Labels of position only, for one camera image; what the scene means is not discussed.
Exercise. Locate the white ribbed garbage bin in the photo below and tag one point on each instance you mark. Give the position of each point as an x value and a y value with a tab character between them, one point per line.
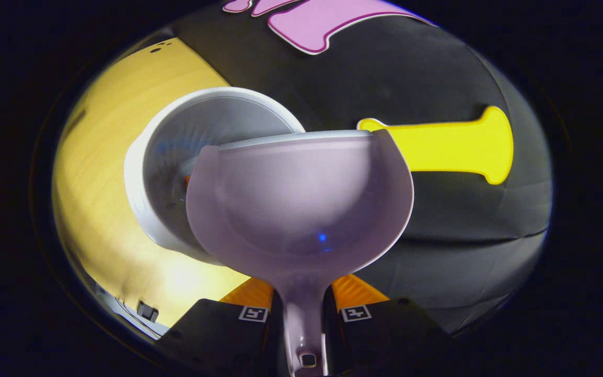
176	157

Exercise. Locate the pink dustpan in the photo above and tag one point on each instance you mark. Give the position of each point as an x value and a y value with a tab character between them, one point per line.
301	209

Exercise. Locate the black backdrop cloth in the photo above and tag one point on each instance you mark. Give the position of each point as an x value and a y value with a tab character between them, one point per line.
437	235

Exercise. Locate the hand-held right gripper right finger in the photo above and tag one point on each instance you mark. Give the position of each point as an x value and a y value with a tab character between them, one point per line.
385	335

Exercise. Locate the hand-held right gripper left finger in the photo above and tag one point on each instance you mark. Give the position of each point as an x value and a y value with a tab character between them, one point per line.
223	335

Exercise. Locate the wooden desktop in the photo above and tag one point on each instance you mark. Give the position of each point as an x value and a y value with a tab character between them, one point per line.
97	183

